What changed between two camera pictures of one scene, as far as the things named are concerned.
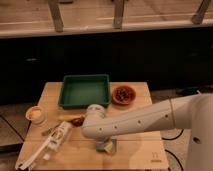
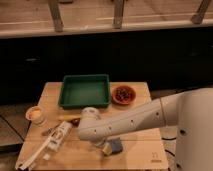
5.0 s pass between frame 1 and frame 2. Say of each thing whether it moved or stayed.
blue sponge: moved
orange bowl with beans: stayed
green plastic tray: stayed
